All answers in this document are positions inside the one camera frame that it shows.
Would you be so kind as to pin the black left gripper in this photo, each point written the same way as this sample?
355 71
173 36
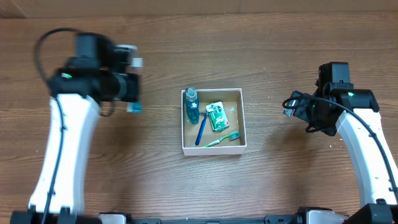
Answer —
133 88

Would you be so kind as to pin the teal toothpaste tube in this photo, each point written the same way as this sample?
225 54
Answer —
135 107

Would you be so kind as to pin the blue mouthwash bottle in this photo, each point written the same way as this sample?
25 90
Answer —
192 105

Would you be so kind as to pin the green toothbrush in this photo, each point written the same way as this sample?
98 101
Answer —
232 136

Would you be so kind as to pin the blue disposable razor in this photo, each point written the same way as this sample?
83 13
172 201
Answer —
201 129

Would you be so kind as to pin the green soap package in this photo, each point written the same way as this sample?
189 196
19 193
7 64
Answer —
217 116

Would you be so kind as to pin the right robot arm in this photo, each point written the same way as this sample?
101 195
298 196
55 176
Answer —
337 107

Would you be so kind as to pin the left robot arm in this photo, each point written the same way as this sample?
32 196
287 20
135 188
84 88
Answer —
100 71

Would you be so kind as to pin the white cardboard box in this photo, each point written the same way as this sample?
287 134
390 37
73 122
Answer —
232 99

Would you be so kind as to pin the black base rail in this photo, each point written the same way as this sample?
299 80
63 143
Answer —
202 220

